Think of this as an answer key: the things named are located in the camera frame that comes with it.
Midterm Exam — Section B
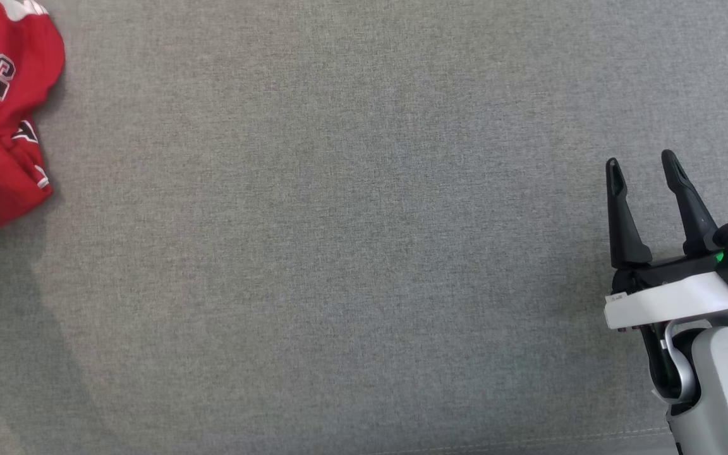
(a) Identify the red Bulls basketball jersey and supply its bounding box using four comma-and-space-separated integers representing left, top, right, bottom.
0, 0, 66, 149

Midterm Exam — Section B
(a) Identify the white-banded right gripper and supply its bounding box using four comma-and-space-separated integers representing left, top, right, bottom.
604, 149, 728, 331

